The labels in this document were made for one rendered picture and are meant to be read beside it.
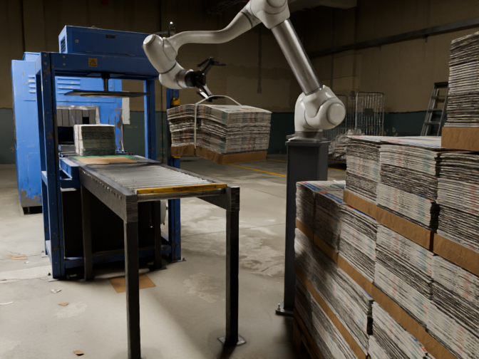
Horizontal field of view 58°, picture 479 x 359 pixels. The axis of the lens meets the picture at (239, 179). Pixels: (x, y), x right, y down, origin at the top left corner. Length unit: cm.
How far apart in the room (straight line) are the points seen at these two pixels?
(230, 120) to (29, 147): 395
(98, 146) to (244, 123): 230
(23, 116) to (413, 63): 778
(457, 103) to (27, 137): 496
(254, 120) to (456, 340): 123
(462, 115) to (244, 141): 110
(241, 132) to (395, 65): 894
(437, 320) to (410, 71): 942
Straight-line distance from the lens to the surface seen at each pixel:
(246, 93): 1220
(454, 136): 99
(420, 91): 1012
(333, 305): 173
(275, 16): 219
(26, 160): 552
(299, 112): 243
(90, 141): 397
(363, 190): 142
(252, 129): 190
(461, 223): 98
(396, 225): 120
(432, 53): 1005
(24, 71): 552
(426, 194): 108
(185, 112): 198
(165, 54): 215
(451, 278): 102
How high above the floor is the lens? 112
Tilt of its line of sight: 8 degrees down
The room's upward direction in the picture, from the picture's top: straight up
